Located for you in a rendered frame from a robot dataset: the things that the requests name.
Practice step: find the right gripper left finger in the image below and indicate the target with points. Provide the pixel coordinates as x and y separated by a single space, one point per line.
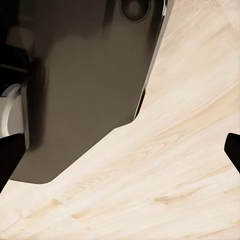
12 150

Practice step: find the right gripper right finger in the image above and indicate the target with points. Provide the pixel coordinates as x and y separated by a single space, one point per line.
232 149

